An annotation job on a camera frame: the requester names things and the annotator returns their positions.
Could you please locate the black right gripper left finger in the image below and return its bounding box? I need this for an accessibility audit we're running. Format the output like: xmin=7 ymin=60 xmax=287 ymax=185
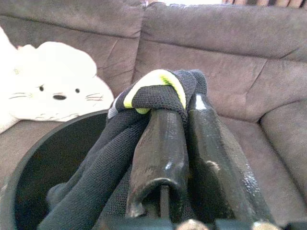
xmin=126 ymin=107 xmax=190 ymax=218

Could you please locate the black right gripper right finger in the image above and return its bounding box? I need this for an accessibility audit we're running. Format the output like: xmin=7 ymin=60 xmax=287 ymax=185
xmin=188 ymin=93 xmax=273 ymax=221

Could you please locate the black mesh shirt yellow trim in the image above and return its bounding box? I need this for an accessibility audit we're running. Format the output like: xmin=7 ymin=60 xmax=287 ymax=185
xmin=37 ymin=69 xmax=208 ymax=230

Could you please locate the black plastic bucket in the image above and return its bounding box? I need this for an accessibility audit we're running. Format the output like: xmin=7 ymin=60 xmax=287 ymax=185
xmin=0 ymin=109 xmax=135 ymax=230

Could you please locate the brown grey fabric sofa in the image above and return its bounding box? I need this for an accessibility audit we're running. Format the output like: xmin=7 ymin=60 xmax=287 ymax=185
xmin=0 ymin=0 xmax=307 ymax=228

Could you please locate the white seal plush cushion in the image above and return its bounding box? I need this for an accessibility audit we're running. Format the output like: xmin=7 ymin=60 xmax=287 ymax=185
xmin=0 ymin=25 xmax=115 ymax=135

